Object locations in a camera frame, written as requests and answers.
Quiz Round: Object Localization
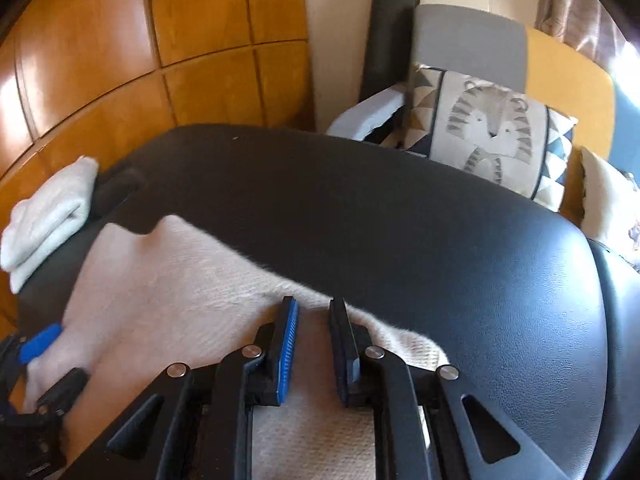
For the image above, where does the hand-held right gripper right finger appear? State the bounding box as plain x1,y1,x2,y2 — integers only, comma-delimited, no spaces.
328,297,553,480

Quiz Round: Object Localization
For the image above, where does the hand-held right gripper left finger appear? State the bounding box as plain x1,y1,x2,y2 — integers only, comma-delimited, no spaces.
60,296,300,480

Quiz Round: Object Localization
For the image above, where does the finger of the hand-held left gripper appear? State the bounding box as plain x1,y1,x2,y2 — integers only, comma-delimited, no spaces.
19,324,63,364
35,367,91,415

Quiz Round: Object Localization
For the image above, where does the beige knitted sweater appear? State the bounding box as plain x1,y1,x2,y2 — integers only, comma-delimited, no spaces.
25,215,451,480

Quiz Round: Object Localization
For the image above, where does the white knitted folded sweater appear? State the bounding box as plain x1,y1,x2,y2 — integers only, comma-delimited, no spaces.
0,155,101,295

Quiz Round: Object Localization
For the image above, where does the dark oval table tab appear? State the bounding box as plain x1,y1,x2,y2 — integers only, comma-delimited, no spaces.
92,167,146,216

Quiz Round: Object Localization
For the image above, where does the tiger print cushion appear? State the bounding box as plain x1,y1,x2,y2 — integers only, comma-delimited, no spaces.
400,62,580,213

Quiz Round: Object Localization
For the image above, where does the white deer print cushion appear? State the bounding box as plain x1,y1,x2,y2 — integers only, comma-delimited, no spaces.
577,146,640,271

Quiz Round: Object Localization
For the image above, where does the black rolled mat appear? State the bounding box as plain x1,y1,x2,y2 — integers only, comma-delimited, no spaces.
360,0,423,103

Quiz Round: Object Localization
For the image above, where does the grey yellow blue sofa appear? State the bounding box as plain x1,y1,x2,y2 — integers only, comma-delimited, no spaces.
327,4,640,221

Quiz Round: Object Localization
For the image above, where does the beige curtain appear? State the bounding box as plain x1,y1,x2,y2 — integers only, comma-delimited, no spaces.
535,0,631,68

